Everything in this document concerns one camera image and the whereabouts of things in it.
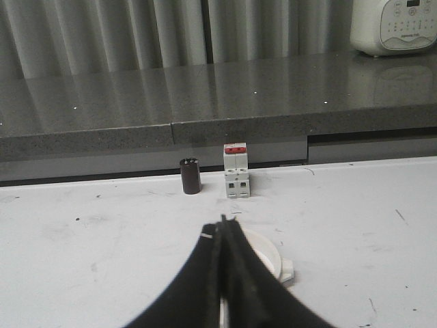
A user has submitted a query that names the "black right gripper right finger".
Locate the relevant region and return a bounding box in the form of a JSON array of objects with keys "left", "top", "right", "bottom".
[{"left": 220, "top": 215, "right": 332, "bottom": 327}]

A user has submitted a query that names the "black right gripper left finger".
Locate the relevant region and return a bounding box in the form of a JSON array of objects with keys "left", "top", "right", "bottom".
[{"left": 127, "top": 223, "right": 221, "bottom": 327}]

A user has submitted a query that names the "white half clamp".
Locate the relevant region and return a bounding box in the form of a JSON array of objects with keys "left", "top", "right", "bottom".
[{"left": 219, "top": 228, "right": 294, "bottom": 327}]

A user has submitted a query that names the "grey stone countertop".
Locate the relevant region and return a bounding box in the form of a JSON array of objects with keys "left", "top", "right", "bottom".
[{"left": 1, "top": 51, "right": 436, "bottom": 161}]

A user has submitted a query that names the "white rice cooker appliance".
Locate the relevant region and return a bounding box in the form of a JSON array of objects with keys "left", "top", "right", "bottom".
[{"left": 350, "top": 0, "right": 436, "bottom": 57}]

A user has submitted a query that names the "white circuit breaker red switch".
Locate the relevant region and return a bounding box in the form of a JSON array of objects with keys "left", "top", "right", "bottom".
[{"left": 223, "top": 143, "right": 251, "bottom": 199}]

